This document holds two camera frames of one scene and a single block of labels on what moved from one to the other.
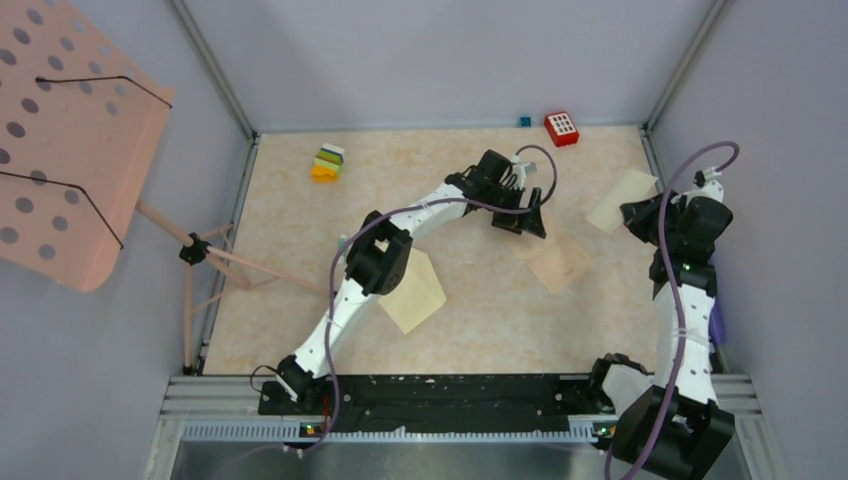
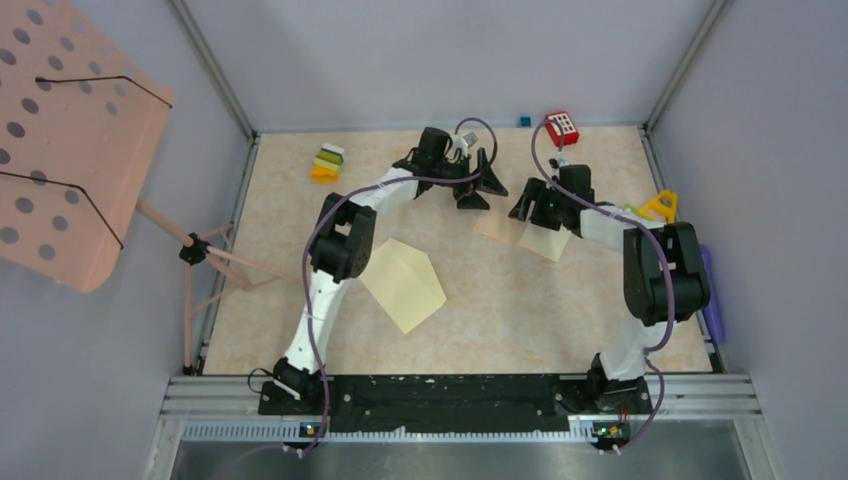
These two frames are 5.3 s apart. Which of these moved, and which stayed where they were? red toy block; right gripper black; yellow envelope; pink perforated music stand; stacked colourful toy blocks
Moved: right gripper black
Stayed: pink perforated music stand; stacked colourful toy blocks; yellow envelope; red toy block
